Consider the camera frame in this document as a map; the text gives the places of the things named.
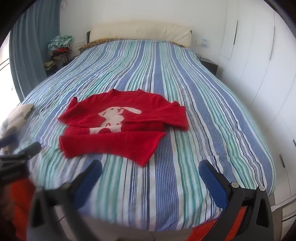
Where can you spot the white wall outlet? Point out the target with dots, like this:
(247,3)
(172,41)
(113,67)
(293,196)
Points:
(203,42)

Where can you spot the pile of clothes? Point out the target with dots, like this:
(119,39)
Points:
(60,44)

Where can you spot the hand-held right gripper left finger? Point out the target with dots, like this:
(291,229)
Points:
(89,178)

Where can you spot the blue curtain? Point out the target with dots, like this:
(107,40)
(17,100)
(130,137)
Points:
(30,46)

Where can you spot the beige patterned cushion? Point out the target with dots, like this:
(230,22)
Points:
(18,113)

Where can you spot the striped bed blanket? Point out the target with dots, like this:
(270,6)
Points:
(185,139)

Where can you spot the dark nightstand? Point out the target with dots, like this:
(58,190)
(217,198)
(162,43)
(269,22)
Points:
(211,66)

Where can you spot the orange floor rug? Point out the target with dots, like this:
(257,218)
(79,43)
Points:
(235,221)

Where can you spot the white wardrobe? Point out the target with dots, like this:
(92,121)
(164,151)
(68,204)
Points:
(254,69)

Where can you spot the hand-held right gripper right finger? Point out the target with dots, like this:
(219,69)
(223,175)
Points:
(212,182)

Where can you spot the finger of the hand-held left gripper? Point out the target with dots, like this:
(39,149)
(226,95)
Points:
(31,148)
(7,140)

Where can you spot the red sweater with white rabbit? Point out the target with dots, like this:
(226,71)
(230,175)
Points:
(104,144)

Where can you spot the cream padded headboard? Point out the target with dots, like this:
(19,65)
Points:
(138,32)

